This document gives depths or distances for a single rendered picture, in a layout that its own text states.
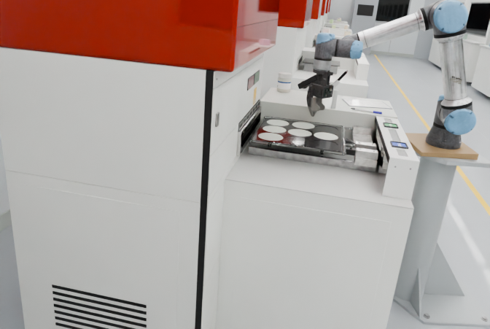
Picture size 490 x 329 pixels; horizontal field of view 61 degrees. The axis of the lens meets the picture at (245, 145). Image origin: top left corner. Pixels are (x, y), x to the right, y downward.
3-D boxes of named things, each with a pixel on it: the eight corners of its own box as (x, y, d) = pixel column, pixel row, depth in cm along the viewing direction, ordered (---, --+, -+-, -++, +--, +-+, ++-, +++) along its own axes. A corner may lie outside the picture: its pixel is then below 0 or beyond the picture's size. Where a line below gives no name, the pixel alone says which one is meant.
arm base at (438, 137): (447, 136, 202) (451, 117, 198) (468, 148, 188) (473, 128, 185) (418, 138, 199) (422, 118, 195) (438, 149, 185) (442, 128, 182)
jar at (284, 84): (275, 91, 218) (277, 73, 215) (277, 89, 225) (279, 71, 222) (289, 93, 217) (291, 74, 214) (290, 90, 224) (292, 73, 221)
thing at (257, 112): (235, 155, 159) (237, 131, 156) (256, 125, 200) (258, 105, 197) (240, 156, 159) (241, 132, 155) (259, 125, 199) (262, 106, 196)
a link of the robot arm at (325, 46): (337, 34, 171) (316, 33, 172) (333, 61, 175) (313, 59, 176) (337, 33, 178) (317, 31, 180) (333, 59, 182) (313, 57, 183)
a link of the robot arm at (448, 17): (469, 124, 182) (459, -5, 166) (479, 135, 169) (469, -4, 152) (440, 128, 186) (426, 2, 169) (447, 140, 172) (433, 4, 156)
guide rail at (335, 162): (248, 154, 169) (248, 146, 168) (249, 152, 171) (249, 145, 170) (375, 172, 160) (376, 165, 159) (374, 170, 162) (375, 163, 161)
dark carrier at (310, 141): (251, 140, 162) (251, 138, 162) (265, 118, 194) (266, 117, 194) (341, 152, 156) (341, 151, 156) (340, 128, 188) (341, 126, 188)
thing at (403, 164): (382, 195, 141) (389, 157, 136) (370, 145, 192) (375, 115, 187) (410, 200, 139) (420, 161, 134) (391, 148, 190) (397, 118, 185)
